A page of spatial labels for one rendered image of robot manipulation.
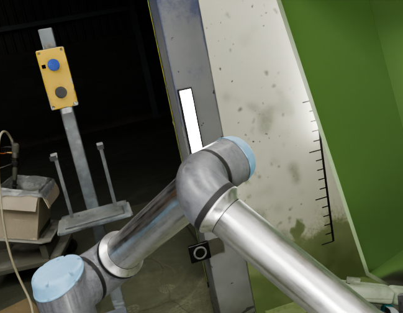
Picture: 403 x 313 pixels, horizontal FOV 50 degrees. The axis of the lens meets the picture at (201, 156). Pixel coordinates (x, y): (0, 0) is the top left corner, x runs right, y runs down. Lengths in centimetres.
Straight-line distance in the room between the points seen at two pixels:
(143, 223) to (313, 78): 77
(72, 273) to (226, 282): 109
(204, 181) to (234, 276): 140
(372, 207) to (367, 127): 31
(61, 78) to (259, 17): 91
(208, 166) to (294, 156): 130
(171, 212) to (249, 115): 102
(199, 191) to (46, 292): 61
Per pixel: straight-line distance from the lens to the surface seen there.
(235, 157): 94
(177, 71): 190
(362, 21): 167
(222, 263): 215
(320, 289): 81
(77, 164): 210
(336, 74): 159
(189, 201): 84
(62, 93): 199
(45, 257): 345
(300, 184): 218
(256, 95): 201
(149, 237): 117
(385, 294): 125
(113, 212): 198
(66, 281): 126
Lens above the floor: 142
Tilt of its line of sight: 14 degrees down
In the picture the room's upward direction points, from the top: 11 degrees counter-clockwise
